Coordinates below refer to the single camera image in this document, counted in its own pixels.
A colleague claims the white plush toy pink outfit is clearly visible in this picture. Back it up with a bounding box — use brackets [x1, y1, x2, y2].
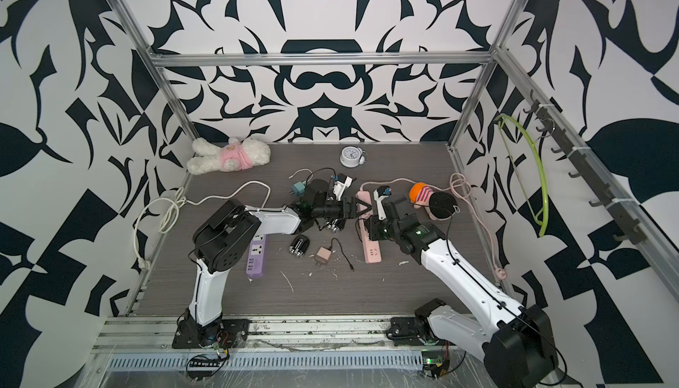
[187, 138, 272, 175]

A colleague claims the small white alarm clock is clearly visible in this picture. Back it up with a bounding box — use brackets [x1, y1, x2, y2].
[339, 146, 366, 169]

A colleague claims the black wall hook rack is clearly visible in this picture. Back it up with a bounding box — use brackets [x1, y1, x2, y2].
[527, 89, 655, 245]

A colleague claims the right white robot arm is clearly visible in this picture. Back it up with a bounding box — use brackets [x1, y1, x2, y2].
[368, 197, 564, 387]

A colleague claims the green plastic hanger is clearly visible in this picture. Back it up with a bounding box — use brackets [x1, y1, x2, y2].
[494, 113, 550, 239]

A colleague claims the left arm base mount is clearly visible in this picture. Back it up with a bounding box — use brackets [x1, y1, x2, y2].
[172, 308, 251, 349]

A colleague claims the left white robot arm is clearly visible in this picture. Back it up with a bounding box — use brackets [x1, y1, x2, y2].
[188, 181, 371, 328]

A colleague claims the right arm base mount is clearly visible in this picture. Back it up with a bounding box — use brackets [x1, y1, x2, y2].
[385, 298, 447, 347]

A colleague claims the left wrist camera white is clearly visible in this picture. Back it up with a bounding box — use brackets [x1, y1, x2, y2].
[332, 173, 354, 201]

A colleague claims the pink power strip cable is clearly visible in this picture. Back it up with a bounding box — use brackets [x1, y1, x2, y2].
[360, 172, 507, 281]

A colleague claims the aluminium frame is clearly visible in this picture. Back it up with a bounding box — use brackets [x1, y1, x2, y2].
[118, 0, 678, 341]

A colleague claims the black shaver cable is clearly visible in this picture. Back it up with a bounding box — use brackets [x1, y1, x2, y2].
[328, 237, 355, 272]

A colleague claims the purple power strip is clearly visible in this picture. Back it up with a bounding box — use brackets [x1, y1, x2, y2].
[246, 235, 266, 279]

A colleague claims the white power strip cable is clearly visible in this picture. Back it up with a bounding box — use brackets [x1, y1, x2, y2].
[132, 179, 272, 272]

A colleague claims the pink power strip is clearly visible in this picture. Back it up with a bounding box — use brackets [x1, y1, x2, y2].
[356, 204, 382, 264]

